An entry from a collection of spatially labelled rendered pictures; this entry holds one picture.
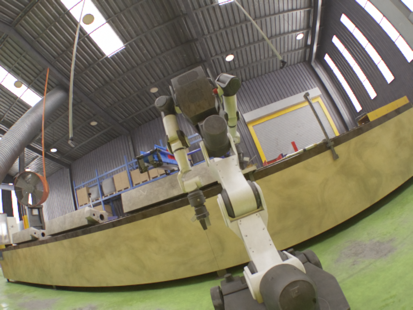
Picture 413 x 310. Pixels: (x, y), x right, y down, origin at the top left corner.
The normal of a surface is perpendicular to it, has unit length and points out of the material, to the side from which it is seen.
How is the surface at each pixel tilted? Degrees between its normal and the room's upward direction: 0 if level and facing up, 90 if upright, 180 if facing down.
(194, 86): 96
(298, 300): 73
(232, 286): 45
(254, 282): 64
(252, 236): 60
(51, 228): 80
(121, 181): 90
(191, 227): 90
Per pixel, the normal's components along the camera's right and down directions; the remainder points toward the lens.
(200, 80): -0.18, -0.10
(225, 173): -0.21, -0.70
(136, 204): -0.26, -0.35
